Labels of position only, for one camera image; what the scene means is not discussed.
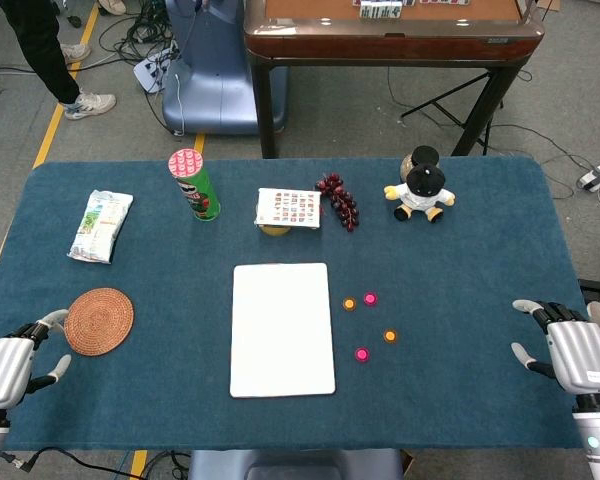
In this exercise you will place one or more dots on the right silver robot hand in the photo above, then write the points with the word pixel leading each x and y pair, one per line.
pixel 580 355

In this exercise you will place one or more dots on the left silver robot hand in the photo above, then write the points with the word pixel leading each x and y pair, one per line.
pixel 5 370

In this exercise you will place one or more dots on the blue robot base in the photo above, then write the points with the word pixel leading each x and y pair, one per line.
pixel 215 85

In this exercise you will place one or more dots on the white rectangular board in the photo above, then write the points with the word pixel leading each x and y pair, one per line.
pixel 280 330

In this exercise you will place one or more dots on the round woven rattan coaster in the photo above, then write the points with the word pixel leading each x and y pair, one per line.
pixel 99 321

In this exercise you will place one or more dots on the blue tablecloth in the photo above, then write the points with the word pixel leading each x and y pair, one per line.
pixel 430 280

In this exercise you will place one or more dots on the white snack bag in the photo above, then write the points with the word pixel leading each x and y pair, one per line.
pixel 100 225

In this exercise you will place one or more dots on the black-headed plush toy white coat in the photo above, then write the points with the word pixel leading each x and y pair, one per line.
pixel 420 197

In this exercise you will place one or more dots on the clear jar with black lid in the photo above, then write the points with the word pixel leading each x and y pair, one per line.
pixel 425 154

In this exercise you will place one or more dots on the green Pringles can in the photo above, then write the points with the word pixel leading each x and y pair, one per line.
pixel 197 195

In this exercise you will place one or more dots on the dark red grape bunch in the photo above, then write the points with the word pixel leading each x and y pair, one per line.
pixel 342 202

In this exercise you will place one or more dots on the yellow round container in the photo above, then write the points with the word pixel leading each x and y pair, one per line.
pixel 275 230

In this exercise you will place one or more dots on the blue robot torso base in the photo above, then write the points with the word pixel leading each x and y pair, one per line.
pixel 295 465

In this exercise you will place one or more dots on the person in black clothes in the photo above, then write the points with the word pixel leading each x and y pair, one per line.
pixel 45 55

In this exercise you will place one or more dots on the white book with picture grid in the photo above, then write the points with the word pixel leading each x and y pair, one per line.
pixel 287 206

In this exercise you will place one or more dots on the brown mahjong table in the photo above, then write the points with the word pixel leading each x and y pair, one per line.
pixel 380 47

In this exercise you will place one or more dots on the mahjong tiles with red prints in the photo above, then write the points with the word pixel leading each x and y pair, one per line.
pixel 445 2

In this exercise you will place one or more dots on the mahjong tiles with green prints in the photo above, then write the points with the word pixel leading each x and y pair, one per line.
pixel 380 11

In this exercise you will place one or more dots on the black floor frame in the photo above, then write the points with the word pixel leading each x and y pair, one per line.
pixel 597 292

